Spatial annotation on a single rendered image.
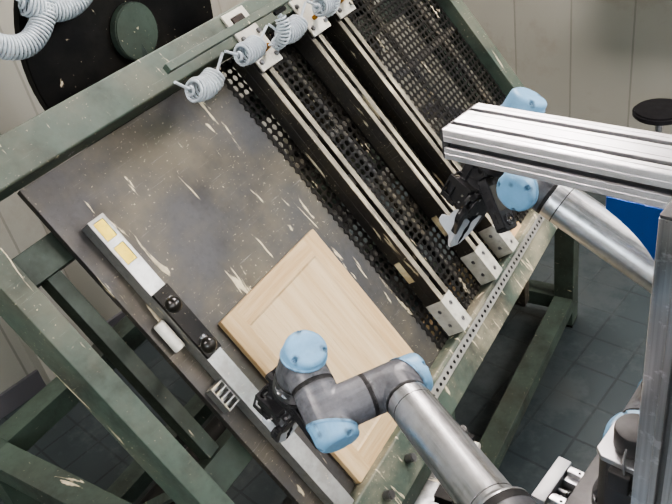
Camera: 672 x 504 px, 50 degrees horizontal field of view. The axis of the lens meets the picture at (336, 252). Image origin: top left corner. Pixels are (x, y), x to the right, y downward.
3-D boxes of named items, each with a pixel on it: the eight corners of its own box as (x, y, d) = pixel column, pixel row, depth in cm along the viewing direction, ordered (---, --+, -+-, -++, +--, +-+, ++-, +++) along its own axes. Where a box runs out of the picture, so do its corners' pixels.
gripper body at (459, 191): (459, 192, 155) (485, 145, 148) (487, 216, 151) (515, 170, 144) (437, 196, 150) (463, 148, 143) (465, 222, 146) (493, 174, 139)
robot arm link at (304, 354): (295, 377, 114) (275, 332, 118) (285, 406, 122) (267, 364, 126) (339, 362, 117) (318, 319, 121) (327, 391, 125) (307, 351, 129)
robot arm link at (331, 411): (382, 418, 113) (352, 359, 118) (317, 447, 110) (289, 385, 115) (379, 433, 120) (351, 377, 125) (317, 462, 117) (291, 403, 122)
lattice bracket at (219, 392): (224, 413, 174) (230, 411, 171) (205, 392, 173) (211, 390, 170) (234, 402, 176) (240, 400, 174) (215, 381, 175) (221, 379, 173)
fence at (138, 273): (335, 517, 183) (345, 516, 180) (81, 229, 167) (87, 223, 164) (345, 501, 186) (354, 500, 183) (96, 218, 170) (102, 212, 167)
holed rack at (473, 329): (410, 441, 200) (412, 440, 199) (404, 433, 199) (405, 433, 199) (578, 161, 309) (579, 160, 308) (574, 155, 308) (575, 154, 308)
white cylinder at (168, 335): (151, 329, 169) (173, 354, 171) (156, 326, 167) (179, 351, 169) (159, 321, 171) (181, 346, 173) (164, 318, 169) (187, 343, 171)
